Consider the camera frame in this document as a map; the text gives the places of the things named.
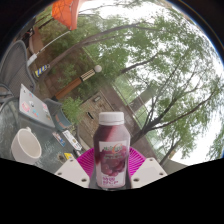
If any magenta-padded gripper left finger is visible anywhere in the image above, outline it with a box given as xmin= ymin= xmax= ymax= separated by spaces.
xmin=54 ymin=147 xmax=98 ymax=189

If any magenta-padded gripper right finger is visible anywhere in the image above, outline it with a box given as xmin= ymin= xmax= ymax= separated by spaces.
xmin=128 ymin=146 xmax=168 ymax=189

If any pink juice bottle white cap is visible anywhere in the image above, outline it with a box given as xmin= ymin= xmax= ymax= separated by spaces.
xmin=93 ymin=111 xmax=131 ymax=189

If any small yellow card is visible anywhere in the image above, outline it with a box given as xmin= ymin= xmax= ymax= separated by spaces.
xmin=63 ymin=152 xmax=75 ymax=161

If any white textured cup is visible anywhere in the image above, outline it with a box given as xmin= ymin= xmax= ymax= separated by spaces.
xmin=10 ymin=126 xmax=43 ymax=165

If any potted green plant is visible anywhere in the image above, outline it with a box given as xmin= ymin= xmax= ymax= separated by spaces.
xmin=53 ymin=96 xmax=84 ymax=130

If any silver laptop with stickers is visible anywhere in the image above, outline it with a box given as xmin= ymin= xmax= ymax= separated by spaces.
xmin=18 ymin=83 xmax=56 ymax=129

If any blue yellow striped bollard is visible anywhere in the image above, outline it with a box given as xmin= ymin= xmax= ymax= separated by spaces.
xmin=34 ymin=63 xmax=52 ymax=78

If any grey wicker chair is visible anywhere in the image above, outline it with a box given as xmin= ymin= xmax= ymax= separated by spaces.
xmin=0 ymin=39 xmax=36 ymax=104

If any orange canopy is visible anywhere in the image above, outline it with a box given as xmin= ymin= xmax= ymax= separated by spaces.
xmin=51 ymin=0 xmax=81 ymax=31

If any wooden lamp post white globe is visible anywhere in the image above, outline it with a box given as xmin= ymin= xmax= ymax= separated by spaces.
xmin=53 ymin=64 xmax=103 ymax=102

